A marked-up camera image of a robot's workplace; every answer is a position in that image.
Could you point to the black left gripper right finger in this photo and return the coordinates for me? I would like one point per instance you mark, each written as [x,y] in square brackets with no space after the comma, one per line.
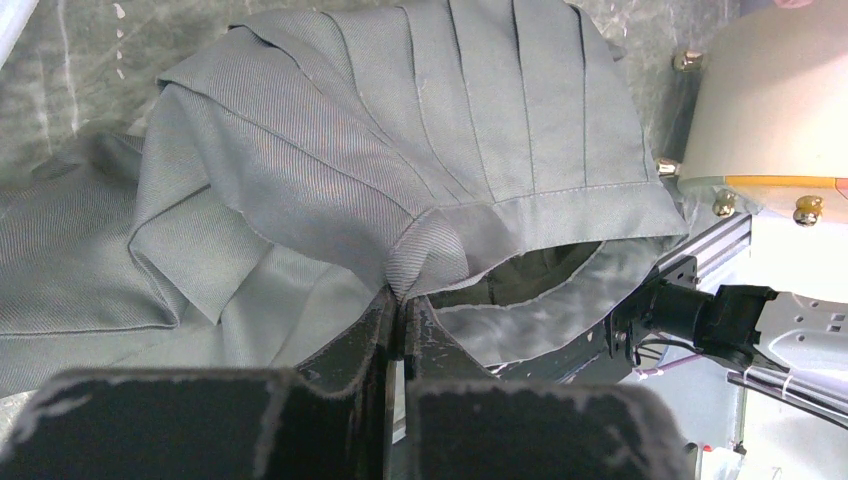
[462,422]

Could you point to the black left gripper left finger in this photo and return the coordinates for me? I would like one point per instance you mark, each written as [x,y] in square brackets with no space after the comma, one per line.
[326,418]

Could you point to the grey skirt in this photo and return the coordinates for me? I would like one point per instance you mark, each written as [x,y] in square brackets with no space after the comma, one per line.
[487,152]

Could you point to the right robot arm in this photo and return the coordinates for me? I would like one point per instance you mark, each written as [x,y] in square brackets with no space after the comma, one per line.
[786,346]

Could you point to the cream cylinder with orange base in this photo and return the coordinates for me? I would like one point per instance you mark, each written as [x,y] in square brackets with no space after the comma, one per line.
[769,127]

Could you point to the black base frame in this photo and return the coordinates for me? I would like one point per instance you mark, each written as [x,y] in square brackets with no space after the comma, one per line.
[601,351]

